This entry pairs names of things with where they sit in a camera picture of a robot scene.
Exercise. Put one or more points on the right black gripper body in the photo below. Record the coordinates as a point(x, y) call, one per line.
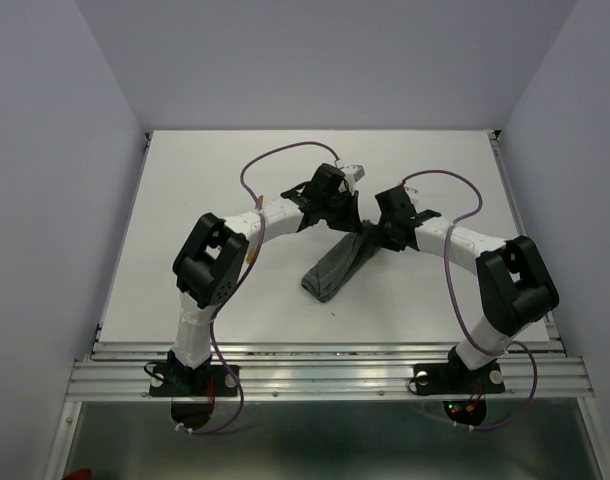
point(385, 235)

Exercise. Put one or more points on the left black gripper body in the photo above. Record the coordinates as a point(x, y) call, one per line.
point(338, 211)

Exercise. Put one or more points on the grey cloth napkin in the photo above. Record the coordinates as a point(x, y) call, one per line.
point(338, 265)

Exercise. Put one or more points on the gold knife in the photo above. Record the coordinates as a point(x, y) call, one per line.
point(253, 251)

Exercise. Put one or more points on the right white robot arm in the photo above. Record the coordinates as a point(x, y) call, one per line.
point(515, 289)

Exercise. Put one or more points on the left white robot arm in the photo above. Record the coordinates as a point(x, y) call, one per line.
point(219, 253)

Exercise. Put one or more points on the red object at corner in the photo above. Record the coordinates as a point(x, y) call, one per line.
point(79, 474)

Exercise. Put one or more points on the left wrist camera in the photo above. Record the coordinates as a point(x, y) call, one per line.
point(352, 172)

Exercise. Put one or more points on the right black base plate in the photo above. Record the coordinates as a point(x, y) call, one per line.
point(430, 379)

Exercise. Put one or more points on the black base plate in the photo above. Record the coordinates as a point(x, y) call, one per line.
point(430, 379)
point(211, 381)

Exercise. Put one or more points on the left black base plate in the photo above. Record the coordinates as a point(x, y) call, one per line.
point(211, 381)

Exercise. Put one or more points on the aluminium mounting rail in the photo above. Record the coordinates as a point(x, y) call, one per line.
point(113, 372)

